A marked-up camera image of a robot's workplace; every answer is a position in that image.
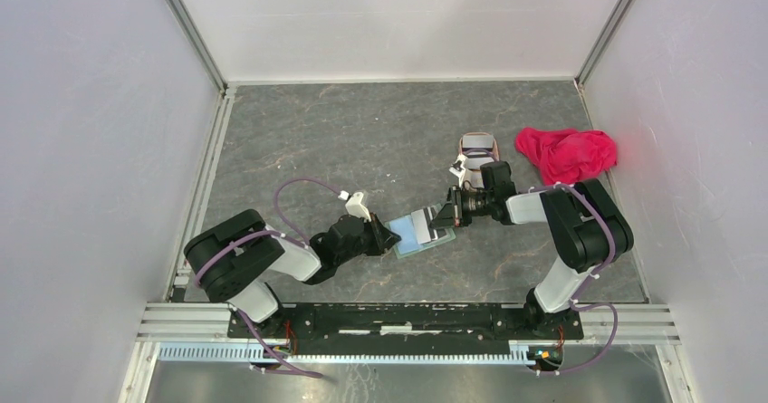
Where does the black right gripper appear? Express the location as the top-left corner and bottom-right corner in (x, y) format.
(427, 185), (494, 229)

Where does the white VIP card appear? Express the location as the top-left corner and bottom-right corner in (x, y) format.
(410, 206), (445, 245)

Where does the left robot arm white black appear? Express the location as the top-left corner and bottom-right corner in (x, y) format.
(183, 209), (401, 338)

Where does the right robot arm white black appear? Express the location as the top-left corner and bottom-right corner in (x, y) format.
(429, 161), (634, 338)

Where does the pink oval card tray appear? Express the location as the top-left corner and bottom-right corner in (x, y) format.
(458, 132), (500, 187)

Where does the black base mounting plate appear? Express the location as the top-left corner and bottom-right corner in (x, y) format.
(255, 302), (584, 355)

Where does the crumpled red cloth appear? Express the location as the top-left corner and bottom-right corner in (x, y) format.
(514, 127), (618, 185)

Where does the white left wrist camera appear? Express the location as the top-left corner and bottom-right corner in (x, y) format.
(338, 190), (372, 222)

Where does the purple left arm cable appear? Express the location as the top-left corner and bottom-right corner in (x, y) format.
(193, 177), (350, 380)

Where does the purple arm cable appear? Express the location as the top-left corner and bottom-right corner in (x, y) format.
(462, 148), (619, 378)
(193, 177), (350, 380)

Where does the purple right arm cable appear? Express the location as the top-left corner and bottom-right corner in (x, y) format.
(462, 148), (619, 378)

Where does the aluminium frame rail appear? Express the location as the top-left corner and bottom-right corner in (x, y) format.
(120, 0), (696, 402)

